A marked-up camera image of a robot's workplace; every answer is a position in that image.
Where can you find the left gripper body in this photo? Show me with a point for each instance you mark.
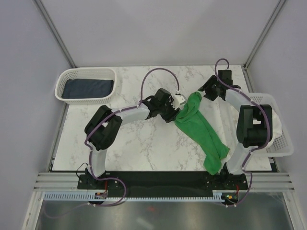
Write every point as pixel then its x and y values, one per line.
pixel 168 112

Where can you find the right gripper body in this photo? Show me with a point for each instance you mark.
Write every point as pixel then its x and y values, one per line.
pixel 211 88

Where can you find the green towel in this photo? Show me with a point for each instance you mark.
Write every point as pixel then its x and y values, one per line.
pixel 192 123

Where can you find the dark blue towel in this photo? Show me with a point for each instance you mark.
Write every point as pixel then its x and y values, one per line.
pixel 87 88

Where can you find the white towel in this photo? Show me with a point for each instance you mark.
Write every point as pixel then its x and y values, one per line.
pixel 276 124

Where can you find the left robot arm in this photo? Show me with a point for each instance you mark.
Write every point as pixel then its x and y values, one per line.
pixel 102 130

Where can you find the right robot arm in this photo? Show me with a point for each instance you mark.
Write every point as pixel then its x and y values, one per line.
pixel 254 127

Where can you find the white perforated basket right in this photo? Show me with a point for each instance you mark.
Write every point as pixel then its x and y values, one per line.
pixel 282 145

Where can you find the white perforated basket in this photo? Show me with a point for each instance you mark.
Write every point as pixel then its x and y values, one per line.
pixel 282 145
pixel 97 73

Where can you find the white perforated basket left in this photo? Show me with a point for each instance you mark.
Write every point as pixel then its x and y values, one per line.
pixel 97 73

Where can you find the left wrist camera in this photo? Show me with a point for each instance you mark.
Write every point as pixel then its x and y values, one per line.
pixel 179 100

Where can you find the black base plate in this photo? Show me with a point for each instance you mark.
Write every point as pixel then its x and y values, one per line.
pixel 162 184

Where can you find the right aluminium frame post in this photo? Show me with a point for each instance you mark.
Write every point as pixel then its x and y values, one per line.
pixel 265 31

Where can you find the aluminium frame post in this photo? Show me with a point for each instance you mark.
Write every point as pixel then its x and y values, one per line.
pixel 49 22
pixel 265 31

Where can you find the white cable duct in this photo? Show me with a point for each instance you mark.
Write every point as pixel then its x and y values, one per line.
pixel 95 197

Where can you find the left aluminium frame post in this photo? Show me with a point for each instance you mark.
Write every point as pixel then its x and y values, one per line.
pixel 49 22

